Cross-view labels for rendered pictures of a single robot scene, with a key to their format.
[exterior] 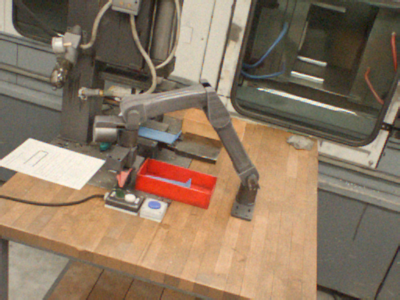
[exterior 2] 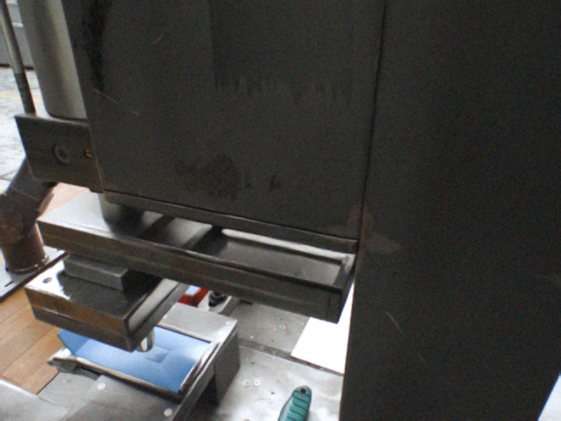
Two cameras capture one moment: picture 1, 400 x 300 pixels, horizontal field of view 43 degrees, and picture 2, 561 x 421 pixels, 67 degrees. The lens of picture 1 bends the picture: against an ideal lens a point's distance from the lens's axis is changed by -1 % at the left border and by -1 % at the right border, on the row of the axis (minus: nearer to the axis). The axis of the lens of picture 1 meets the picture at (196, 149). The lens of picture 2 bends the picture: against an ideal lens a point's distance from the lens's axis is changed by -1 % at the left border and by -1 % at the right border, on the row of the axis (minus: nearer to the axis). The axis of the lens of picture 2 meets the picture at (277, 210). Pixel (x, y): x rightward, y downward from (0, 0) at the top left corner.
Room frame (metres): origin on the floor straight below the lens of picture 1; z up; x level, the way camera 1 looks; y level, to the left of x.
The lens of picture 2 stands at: (1.95, 0.39, 1.36)
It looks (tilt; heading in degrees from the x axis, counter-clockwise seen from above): 29 degrees down; 194
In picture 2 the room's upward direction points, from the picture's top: straight up
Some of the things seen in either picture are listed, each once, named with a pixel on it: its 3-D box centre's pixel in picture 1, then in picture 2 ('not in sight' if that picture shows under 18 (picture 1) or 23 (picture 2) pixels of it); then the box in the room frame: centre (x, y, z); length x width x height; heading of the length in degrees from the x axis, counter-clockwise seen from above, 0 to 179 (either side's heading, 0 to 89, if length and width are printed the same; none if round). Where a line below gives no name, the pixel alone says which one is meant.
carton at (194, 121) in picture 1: (213, 127); not in sight; (1.94, -0.05, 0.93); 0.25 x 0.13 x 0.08; 83
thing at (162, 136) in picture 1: (158, 132); (135, 339); (1.65, 0.15, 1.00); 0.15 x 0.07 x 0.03; 83
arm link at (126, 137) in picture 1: (126, 133); not in sight; (1.31, 0.21, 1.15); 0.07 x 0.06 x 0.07; 111
